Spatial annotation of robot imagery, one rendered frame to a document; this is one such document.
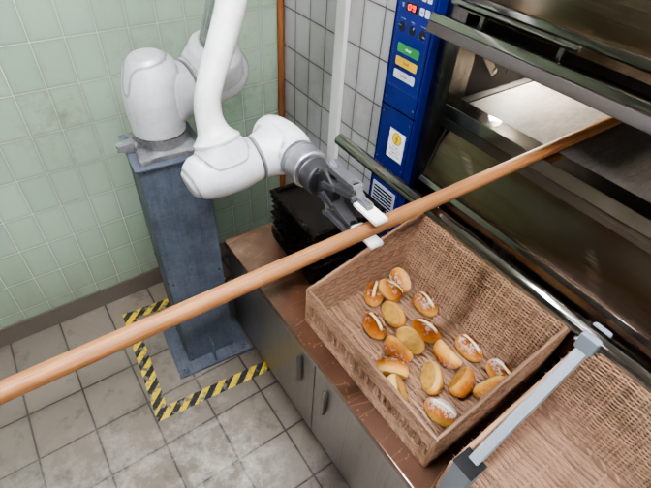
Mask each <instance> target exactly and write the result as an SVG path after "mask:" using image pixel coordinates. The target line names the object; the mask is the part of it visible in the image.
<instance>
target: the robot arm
mask: <svg viewBox="0 0 651 488"><path fill-rule="evenodd" d="M246 7H247V0H205V3H204V9H203V14H202V20H201V30H198V31H197V32H195V33H193V34H192V35H191V37H190V39H189V42H188V43H187V45H186V46H185V48H184V49H183V51H182V52H181V55H180V57H178V58H176V59H173V58H172V57H171V56H170V55H169V54H168V53H166V52H164V51H162V50H160V49H156V48H151V47H146V48H140V49H137V50H134V51H132V52H131V53H130V54H128V56H127V57H126V58H125V60H124V61H123V65H122V69H121V79H120V84H121V93H122V99H123V104H124V107H125V111H126V114H127V117H128V121H129V123H130V126H131V129H132V132H130V133H127V134H126V135H125V137H126V140H123V141H121V142H118V143H116V144H115V146H116V149H117V152H118V153H120V154H121V153H136V154H137V156H138V162H139V165H140V166H142V167H146V166H149V165H151V164H153V163H157V162H161V161H165V160H168V159H172V158H176V157H180V156H184V155H189V154H194V155H193V156H191V157H189V158H188V159H187V160H186V161H185V163H184V164H183V166H182V168H181V173H180V174H181V178H182V180H183V182H184V183H185V185H186V187H187V188H188V189H189V191H190V192H191V193H192V195H193V196H194V197H196V198H204V199H215V198H222V197H226V196H229V195H232V194H235V193H238V192H240V191H243V190H245V189H247V188H249V187H251V186H253V185H255V184H256V183H258V182H259V181H261V180H263V179H266V178H267V177H271V176H275V175H283V174H286V175H287V176H288V177H290V178H291V179H292V180H293V182H294V183H295V184H296V185H297V186H299V187H303V188H304V189H305V190H306V191H307V192H308V193H310V194H312V195H315V196H318V197H320V199H321V201H322V202H323V203H324V204H325V209H323V210H322V212H323V214H324V215H325V216H327V217H328V218H329V219H330V220H331V221H332V222H333V223H334V224H335V225H336V226H337V227H338V228H339V229H340V230H341V231H342V232H343V231H345V230H348V229H351V228H354V227H356V226H358V225H360V224H363V222H361V223H359V222H358V220H357V219H356V217H355V216H354V215H353V213H352V212H351V211H350V209H349V208H348V206H347V205H346V204H345V202H344V199H343V197H345V198H348V199H349V200H350V201H351V203H352V202H355V201H356V202H355V203H354V207H355V208H356V209H357V210H358V211H359V212H360V213H361V214H362V215H363V216H364V217H365V218H367V219H368V220H369V221H370V222H371V223H372V224H373V225H374V226H375V227H376V226H378V225H381V224H383V223H385V222H387V221H388V217H386V216H385V215H384V214H383V213H382V212H381V211H380V210H378V209H377V208H376V207H375V206H374V204H373V202H372V201H370V200H369V199H368V198H367V197H366V196H365V193H364V192H363V191H362V189H364V184H363V183H362V182H361V181H360V180H358V179H357V178H356V177H355V176H353V175H352V174H351V173H350V172H349V171H347V170H346V169H345V168H343V167H342V166H341V164H340V163H339V161H338V160H337V159H334V160H331V161H327V158H326V156H325V154H324V153H322V152H321V151H320V150H319V149H318V148H317V147H316V146H315V145H314V144H313V143H311V142H310V140H309V138H308V136H307V135H306V134H304V133H303V132H302V131H301V130H300V129H299V128H298V126H296V125H295V124H294V123H292V122H291V121H289V120H287V119H285V118H283V117H281V116H278V115H271V114H269V115H266V116H263V117H262V118H260V119H259V120H258V121H257V122H256V124H255V126H254V128H253V132H252V134H251V135H249V136H247V137H242V136H241V135H240V133H239V131H237V130H235V129H233V128H231V127H230V126H229V125H228V124H227V122H226V121H225V119H224V116H223V113H222V110H221V103H222V102H225V101H226V100H228V99H230V98H231V97H233V96H235V95H236V94H237V93H238V92H239V91H240V90H241V89H242V88H243V87H244V85H245V84H246V82H247V80H248V76H249V66H248V62H247V59H246V57H245V55H244V54H243V53H242V51H241V49H240V47H239V45H238V43H237V40H238V36H239V33H240V30H241V26H242V23H243V19H244V16H245V12H246ZM194 113H195V120H196V125H197V130H198V137H197V140H196V142H194V140H193V139H192V138H191V136H190V135H189V133H188V130H187V127H186V120H187V119H189V118H190V117H191V116H192V115H193V114H194ZM354 184H355V185H354ZM342 196H343V197H342Z"/></svg>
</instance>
